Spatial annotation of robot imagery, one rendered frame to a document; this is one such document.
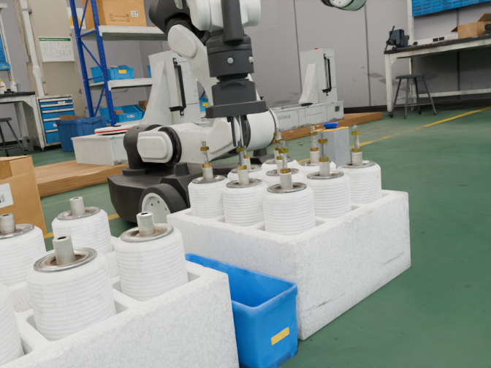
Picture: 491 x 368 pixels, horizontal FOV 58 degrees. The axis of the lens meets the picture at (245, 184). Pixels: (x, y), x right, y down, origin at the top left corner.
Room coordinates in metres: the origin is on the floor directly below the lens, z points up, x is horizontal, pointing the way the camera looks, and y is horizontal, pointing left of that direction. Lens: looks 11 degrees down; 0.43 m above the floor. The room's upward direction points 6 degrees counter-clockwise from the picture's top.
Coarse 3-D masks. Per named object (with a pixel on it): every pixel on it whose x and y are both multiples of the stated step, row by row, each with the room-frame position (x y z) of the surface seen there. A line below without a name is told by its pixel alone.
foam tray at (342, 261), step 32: (384, 192) 0.98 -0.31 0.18; (192, 224) 0.92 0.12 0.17; (224, 224) 0.86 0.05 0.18; (256, 224) 0.84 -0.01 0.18; (320, 224) 0.82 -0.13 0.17; (352, 224) 0.82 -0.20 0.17; (384, 224) 0.89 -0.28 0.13; (224, 256) 0.85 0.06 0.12; (256, 256) 0.78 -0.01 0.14; (288, 256) 0.72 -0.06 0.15; (320, 256) 0.75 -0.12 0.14; (352, 256) 0.81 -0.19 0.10; (384, 256) 0.89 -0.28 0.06; (320, 288) 0.74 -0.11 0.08; (352, 288) 0.81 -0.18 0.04; (320, 320) 0.74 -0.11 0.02
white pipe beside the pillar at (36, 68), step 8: (24, 0) 6.55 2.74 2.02; (24, 8) 6.54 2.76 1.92; (24, 16) 6.54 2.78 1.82; (32, 40) 6.55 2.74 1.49; (32, 48) 6.54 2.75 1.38; (32, 56) 6.54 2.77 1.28; (40, 72) 6.58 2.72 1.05; (40, 80) 6.56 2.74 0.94; (40, 88) 6.54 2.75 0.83; (40, 96) 6.53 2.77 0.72
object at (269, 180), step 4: (300, 172) 0.96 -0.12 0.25; (264, 176) 0.97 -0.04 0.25; (268, 176) 0.96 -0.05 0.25; (292, 176) 0.94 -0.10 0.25; (296, 176) 0.94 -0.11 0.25; (300, 176) 0.95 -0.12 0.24; (264, 180) 0.96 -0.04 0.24; (268, 180) 0.95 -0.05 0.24; (272, 180) 0.94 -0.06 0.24; (276, 180) 0.94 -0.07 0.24; (292, 180) 0.94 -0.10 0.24; (296, 180) 0.94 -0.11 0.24; (300, 180) 0.95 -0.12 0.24; (268, 184) 0.95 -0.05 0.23; (272, 184) 0.94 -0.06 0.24
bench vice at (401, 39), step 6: (396, 30) 5.16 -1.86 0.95; (402, 30) 5.20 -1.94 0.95; (390, 36) 5.09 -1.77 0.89; (396, 36) 5.16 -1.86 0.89; (402, 36) 5.22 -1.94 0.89; (408, 36) 5.33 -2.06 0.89; (390, 42) 5.12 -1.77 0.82; (396, 42) 5.16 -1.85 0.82; (402, 42) 5.23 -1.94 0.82; (384, 48) 5.15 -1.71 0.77; (396, 48) 5.26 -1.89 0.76
